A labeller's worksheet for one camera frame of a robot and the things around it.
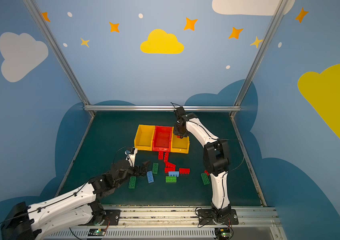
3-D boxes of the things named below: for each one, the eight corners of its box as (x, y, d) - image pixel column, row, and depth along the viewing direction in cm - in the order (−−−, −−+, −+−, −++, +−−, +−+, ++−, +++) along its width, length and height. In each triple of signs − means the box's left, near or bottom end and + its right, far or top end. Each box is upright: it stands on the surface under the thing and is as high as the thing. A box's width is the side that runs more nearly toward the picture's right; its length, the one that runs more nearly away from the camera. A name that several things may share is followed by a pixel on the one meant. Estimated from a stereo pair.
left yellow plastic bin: (134, 152, 100) (132, 147, 95) (138, 130, 112) (137, 124, 107) (153, 152, 100) (152, 147, 95) (155, 130, 113) (154, 124, 107)
